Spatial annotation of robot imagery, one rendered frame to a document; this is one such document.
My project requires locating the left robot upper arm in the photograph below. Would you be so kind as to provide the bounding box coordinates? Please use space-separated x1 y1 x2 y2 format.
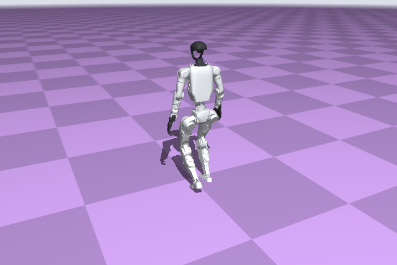
176 67 190 99

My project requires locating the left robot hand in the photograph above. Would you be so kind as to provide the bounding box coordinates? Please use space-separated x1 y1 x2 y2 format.
167 115 176 136

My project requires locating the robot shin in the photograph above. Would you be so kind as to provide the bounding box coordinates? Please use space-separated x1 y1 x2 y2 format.
180 148 199 183
197 139 210 177

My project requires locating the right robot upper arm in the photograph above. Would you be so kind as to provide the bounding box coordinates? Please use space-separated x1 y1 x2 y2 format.
212 66 224 95

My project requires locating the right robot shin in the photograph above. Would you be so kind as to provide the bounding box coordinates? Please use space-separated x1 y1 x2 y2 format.
197 139 210 177

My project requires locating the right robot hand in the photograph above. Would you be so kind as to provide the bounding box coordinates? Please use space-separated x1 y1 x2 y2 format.
213 106 221 121

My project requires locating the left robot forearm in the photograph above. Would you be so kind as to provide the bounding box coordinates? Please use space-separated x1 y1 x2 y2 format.
170 91 181 119

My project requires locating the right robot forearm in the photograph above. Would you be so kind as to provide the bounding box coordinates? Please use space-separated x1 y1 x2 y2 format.
214 92 224 109

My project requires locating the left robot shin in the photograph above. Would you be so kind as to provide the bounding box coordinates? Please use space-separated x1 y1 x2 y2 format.
180 148 199 183

